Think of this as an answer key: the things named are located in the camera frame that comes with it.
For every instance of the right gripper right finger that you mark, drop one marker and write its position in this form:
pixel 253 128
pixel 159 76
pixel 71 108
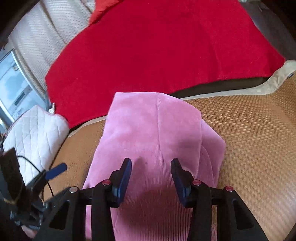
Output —
pixel 234 219

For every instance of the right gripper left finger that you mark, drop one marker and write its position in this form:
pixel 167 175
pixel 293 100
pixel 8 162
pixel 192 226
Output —
pixel 67 219

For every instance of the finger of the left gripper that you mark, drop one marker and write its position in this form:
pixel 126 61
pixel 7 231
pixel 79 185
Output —
pixel 54 172

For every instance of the pink corduroy garment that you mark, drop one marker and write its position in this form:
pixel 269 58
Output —
pixel 151 129

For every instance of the white quilted cushion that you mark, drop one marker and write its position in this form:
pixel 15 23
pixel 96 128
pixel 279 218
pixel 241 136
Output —
pixel 38 136

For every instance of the woven rattan bed mat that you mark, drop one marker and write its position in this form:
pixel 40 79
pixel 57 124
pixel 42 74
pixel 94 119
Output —
pixel 258 128

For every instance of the beige dotted curtain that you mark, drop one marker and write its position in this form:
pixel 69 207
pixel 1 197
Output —
pixel 42 34

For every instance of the red blanket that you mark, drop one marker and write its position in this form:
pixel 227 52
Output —
pixel 156 46

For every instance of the red pillow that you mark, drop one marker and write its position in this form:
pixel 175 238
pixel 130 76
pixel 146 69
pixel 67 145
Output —
pixel 101 8

